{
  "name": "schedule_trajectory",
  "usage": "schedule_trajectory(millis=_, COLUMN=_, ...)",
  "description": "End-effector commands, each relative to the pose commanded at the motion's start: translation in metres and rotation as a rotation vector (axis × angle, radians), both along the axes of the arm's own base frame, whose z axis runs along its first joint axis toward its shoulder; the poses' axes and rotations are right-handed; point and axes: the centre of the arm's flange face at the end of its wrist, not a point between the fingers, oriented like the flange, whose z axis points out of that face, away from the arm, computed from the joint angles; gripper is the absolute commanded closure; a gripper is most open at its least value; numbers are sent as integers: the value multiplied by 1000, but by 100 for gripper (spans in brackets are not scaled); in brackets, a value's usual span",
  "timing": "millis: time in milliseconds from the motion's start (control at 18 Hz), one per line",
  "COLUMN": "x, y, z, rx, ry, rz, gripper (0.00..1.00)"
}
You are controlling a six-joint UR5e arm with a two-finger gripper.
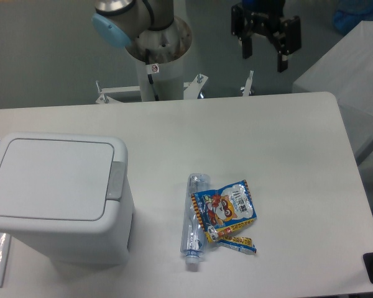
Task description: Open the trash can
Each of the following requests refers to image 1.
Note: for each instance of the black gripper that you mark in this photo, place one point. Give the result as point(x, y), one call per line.
point(266, 19)

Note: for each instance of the white plastic trash can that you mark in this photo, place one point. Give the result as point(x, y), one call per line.
point(103, 241)

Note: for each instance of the white trash can lid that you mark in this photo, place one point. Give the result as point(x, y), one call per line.
point(54, 179)

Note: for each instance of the white cloth covered table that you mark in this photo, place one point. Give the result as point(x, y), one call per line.
point(346, 71)

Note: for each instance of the blue bag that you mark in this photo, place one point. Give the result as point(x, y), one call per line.
point(349, 14)

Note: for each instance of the blue yellow snack wrapper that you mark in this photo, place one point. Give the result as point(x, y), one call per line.
point(223, 212)

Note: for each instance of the grey lid push button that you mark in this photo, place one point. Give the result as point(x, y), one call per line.
point(116, 180)

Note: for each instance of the crushed clear plastic bottle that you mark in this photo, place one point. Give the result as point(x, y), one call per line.
point(193, 240)

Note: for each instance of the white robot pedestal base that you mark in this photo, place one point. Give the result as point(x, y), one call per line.
point(159, 59)

